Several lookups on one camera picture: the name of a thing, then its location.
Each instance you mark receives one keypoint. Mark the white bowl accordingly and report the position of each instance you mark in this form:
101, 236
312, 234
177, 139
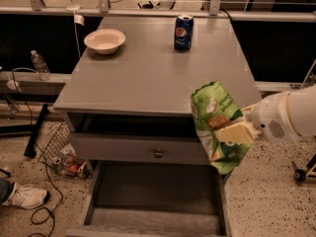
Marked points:
105, 41

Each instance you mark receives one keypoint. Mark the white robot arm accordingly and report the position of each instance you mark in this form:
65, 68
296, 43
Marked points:
302, 111

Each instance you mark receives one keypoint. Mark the clear plastic water bottle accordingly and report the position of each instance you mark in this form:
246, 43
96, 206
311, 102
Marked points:
40, 66

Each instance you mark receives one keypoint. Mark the black caster wheel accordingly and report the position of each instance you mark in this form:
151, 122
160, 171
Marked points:
299, 174

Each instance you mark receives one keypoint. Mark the white sneaker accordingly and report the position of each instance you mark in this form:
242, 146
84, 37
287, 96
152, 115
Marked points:
26, 197

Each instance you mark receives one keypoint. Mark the round metal drawer knob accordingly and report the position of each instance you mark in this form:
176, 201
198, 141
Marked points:
158, 153

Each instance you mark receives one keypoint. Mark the grey wooden drawer cabinet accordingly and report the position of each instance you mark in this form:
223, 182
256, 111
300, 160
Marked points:
145, 88

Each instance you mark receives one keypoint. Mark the green rice chip bag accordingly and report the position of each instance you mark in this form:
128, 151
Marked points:
212, 108

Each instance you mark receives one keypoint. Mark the wire mesh basket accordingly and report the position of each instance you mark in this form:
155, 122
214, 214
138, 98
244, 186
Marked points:
56, 140

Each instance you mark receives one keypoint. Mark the open grey middle drawer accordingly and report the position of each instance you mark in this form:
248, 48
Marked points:
154, 200

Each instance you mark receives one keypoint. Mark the blue pepsi can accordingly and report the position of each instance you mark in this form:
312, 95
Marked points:
183, 33

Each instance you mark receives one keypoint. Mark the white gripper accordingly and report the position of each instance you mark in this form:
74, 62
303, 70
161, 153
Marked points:
269, 117

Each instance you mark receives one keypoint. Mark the black bar on floor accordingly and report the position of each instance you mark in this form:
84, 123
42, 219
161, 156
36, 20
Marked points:
30, 149

